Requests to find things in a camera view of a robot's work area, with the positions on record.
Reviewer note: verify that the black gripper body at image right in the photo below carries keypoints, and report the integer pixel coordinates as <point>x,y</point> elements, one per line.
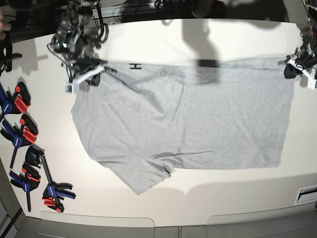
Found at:
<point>305,58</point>

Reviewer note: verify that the black gripper body at image left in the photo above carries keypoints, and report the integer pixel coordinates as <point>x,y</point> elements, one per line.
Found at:
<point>80,65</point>

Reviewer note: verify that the grey T-shirt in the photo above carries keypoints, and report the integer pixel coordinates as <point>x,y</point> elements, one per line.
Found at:
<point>144,123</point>

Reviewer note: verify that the black robot arm at image left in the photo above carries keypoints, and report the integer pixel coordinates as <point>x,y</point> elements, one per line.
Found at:
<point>80,31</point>

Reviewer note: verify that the black robot arm at image right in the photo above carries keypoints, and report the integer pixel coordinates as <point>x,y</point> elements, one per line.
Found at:
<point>309,34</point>

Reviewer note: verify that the top blue red bar clamp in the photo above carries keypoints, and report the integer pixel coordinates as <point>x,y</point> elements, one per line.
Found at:
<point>17,103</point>

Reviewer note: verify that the blue red bar clamp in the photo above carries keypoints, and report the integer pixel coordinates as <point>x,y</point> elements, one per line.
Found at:
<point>17,103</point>
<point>28,180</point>
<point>20,137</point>

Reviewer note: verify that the long bar clamp black pad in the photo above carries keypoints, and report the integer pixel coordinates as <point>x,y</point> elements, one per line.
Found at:
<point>54,192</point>

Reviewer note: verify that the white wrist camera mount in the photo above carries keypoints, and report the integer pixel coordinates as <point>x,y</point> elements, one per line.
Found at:
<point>74,86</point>
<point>294,66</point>

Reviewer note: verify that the white slotted bracket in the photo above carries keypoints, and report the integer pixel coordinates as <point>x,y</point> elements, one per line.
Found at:
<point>306,195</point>

